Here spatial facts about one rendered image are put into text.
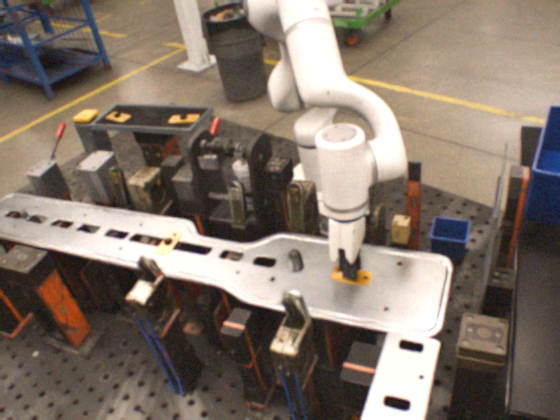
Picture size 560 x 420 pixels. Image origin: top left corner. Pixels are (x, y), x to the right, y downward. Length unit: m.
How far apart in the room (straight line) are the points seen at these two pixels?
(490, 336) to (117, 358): 0.99
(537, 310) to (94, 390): 1.08
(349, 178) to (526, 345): 0.42
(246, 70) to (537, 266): 3.38
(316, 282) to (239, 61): 3.20
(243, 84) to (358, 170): 3.40
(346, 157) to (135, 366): 0.87
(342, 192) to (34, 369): 1.06
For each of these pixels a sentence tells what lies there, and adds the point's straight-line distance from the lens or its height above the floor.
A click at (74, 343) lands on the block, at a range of 1.51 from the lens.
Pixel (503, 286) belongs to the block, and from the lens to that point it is 0.95.
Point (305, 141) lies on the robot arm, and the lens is 1.51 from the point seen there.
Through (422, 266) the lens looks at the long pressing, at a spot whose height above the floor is 1.00.
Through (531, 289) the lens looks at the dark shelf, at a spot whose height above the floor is 1.03.
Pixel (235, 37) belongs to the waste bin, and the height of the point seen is 0.57.
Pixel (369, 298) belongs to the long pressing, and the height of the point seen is 1.00.
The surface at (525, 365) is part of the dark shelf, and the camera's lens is 0.91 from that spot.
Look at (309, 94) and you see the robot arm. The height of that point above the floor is 1.39.
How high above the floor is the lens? 1.76
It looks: 38 degrees down
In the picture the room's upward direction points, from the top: 11 degrees counter-clockwise
